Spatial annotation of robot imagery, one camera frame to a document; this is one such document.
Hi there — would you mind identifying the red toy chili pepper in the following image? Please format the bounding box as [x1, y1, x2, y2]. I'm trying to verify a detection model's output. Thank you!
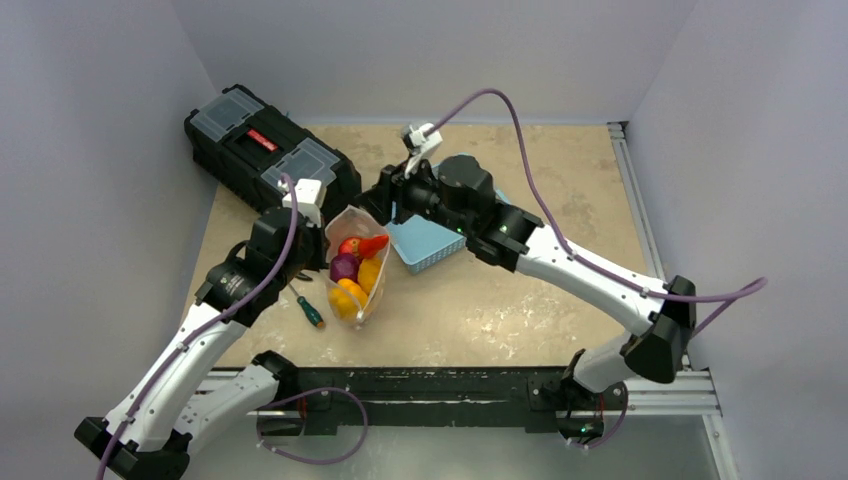
[357, 235, 389, 259]

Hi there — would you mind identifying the red toy apple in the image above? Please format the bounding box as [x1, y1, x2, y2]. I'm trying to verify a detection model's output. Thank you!
[337, 237, 361, 258]

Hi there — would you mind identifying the clear zip top bag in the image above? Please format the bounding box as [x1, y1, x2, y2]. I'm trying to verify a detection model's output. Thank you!
[325, 206, 390, 328]

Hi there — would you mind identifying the yellow toy bell pepper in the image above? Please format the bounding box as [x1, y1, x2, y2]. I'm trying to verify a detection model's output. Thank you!
[328, 278, 368, 323]

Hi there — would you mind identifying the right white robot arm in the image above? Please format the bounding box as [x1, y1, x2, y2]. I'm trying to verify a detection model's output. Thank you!
[354, 155, 695, 407]

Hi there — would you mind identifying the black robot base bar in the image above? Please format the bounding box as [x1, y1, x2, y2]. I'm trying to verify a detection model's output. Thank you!
[251, 351, 626, 440]

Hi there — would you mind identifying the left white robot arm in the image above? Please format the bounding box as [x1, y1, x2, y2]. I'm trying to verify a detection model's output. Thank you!
[74, 207, 326, 479]

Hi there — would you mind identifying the light blue plastic basket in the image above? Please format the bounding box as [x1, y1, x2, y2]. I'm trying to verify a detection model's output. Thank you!
[386, 162, 491, 274]

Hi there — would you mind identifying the black plastic toolbox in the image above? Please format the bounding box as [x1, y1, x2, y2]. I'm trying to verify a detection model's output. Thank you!
[184, 84, 362, 220]

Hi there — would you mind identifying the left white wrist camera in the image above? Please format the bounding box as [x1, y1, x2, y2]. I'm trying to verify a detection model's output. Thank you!
[278, 178, 326, 227]

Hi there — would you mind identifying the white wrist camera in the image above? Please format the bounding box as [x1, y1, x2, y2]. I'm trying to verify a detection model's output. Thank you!
[400, 123, 443, 178]
[278, 178, 326, 227]

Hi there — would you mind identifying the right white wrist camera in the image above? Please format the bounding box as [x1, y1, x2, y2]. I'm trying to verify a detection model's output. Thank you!
[400, 123, 443, 178]

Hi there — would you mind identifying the green handled screwdriver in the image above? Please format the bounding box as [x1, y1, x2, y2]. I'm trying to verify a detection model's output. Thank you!
[288, 284, 325, 329]

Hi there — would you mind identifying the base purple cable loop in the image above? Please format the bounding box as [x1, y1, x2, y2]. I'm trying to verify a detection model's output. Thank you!
[256, 386, 369, 466]

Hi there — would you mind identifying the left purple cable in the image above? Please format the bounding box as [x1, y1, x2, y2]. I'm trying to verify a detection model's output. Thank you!
[95, 173, 301, 480]

